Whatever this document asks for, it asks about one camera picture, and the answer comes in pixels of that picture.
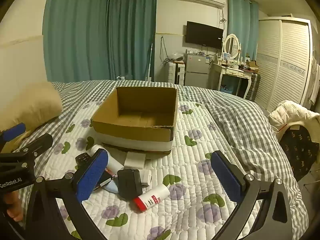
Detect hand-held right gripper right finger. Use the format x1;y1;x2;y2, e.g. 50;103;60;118
210;150;293;240

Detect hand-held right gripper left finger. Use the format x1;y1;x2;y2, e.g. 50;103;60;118
26;148;109;240

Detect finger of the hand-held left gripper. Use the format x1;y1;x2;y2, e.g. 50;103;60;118
10;133;54;156
0;122;27;153

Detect light blue case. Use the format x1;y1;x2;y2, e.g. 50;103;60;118
100;180;120;193

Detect white round bottle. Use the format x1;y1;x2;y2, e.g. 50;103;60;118
90;145;124;174

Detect black power adapter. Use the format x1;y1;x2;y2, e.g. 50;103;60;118
117;169;143;199

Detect white square box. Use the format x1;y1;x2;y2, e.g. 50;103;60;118
124;152;146;169

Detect white charger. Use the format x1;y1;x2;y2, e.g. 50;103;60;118
140;169;152;187

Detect cardboard box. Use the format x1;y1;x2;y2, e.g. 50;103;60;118
90;87;178;157

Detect white bottle with red cap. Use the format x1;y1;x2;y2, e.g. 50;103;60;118
132;184;171;212

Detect person's left hand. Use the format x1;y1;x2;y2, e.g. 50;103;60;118
4;191;24;219

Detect beige pillow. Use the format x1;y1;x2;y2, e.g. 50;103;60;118
0;81;63;153

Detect floral quilted mat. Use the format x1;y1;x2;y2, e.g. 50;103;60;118
19;101;263;240

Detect grey checked duvet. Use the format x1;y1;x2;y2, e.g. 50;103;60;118
51;80;310;240

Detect dark patterned garment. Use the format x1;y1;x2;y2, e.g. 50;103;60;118
279;125;320;183

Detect white padded jacket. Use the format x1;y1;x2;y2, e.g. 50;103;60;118
269;100;320;134

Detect silver suitcase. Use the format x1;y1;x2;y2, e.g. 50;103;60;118
244;72;261;102

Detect white dressing table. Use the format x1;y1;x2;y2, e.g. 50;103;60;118
212;61;260;99

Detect silver small fridge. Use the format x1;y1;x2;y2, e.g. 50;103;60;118
184;53;212;87

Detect white suitcase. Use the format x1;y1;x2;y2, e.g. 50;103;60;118
168;61;185;85

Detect teal curtain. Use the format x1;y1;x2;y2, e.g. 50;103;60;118
107;0;158;82
42;0;110;83
227;0;259;62

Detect white mop pole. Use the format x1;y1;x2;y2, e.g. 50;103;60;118
145;39;153;82

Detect white louvred wardrobe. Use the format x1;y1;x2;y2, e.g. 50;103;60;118
254;17;313;113

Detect hanging white towels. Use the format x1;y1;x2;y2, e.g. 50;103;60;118
307;55;320;105

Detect oval white mirror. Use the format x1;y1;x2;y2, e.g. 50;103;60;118
222;33;242;62

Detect black wall cables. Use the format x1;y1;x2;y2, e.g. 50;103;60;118
160;36;171;65

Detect black wall television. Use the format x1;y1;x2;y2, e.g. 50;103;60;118
185;21;224;50

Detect air conditioner cable bundle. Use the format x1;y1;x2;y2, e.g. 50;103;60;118
217;7;228;29

